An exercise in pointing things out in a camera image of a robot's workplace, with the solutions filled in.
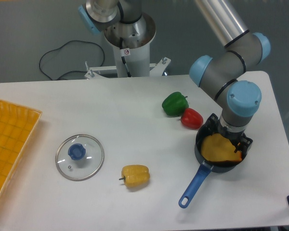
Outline yellow bread slice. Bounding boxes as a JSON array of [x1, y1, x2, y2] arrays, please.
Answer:
[[200, 133, 242, 163]]

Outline yellow woven basket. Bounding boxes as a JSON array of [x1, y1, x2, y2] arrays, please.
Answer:
[[0, 99, 42, 197]]

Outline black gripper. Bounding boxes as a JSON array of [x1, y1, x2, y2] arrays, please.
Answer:
[[206, 113, 253, 154]]

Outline black cable on floor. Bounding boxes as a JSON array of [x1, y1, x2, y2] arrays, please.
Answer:
[[39, 40, 105, 81]]

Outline green bell pepper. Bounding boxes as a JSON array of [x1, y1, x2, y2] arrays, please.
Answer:
[[162, 92, 189, 116]]

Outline black pot with blue handle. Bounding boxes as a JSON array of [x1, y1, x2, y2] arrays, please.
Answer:
[[178, 122, 247, 208]]

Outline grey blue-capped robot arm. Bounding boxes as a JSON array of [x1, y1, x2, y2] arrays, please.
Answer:
[[78, 0, 271, 151]]

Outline glass lid with blue knob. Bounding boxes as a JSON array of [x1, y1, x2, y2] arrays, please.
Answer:
[[55, 134, 105, 181]]

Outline red bell pepper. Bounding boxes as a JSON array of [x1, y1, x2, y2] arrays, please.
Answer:
[[181, 108, 203, 129]]

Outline yellow bell pepper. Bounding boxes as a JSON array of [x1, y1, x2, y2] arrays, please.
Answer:
[[119, 165, 150, 188]]

